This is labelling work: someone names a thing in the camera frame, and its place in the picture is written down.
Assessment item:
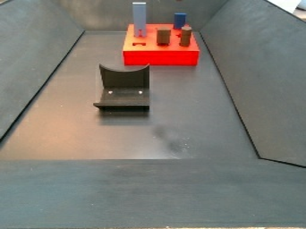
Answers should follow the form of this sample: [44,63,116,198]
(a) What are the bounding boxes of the red peg board base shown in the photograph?
[122,24,199,65]

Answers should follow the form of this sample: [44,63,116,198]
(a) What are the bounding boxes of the black curved fixture stand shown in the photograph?
[94,65,150,109]

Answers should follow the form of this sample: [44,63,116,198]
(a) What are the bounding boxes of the dark blue block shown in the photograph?
[174,13,187,30]

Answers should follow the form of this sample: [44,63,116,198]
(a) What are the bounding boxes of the tall light blue block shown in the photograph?
[132,2,146,38]

